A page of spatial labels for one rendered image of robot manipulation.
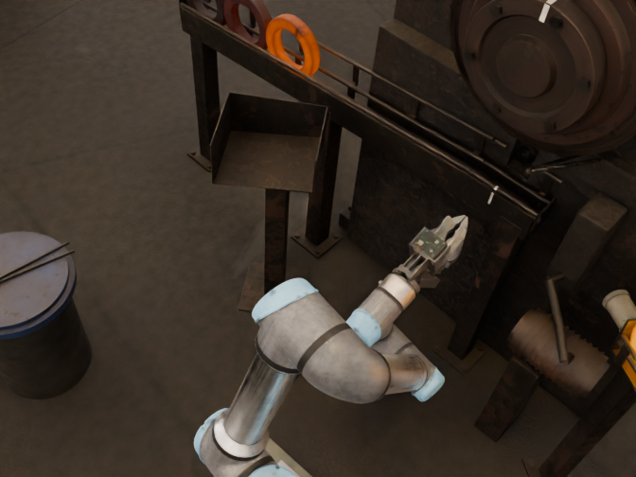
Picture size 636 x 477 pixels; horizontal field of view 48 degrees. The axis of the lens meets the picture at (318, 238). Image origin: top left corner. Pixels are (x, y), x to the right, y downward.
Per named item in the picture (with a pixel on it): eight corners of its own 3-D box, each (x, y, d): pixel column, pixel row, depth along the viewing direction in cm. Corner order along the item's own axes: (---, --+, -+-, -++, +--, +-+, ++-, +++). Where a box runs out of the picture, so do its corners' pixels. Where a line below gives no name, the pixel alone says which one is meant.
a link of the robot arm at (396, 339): (387, 372, 162) (384, 360, 152) (354, 337, 166) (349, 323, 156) (413, 349, 163) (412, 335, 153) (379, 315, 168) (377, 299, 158)
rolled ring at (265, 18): (265, 7, 199) (273, 2, 201) (220, -17, 208) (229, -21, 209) (268, 62, 213) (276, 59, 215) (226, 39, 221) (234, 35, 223)
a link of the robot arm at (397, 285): (405, 314, 154) (376, 291, 158) (418, 299, 155) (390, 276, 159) (403, 303, 148) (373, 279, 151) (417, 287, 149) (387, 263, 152)
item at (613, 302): (622, 304, 163) (631, 287, 159) (642, 336, 157) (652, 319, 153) (598, 308, 162) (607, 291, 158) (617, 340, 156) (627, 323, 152)
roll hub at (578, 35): (463, 79, 155) (497, -40, 133) (575, 148, 144) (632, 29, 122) (448, 92, 153) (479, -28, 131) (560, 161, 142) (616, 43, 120)
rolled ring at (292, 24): (258, 14, 202) (267, 9, 204) (273, 74, 213) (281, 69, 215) (305, 23, 190) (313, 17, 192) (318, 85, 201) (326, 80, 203)
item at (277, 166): (235, 257, 243) (228, 91, 187) (311, 270, 242) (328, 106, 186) (220, 308, 230) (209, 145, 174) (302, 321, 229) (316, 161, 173)
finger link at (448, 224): (467, 206, 155) (439, 237, 153) (466, 219, 161) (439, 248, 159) (455, 199, 156) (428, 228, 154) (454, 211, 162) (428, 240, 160)
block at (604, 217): (565, 251, 181) (601, 186, 163) (592, 270, 178) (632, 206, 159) (542, 274, 176) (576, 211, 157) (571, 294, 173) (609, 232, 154)
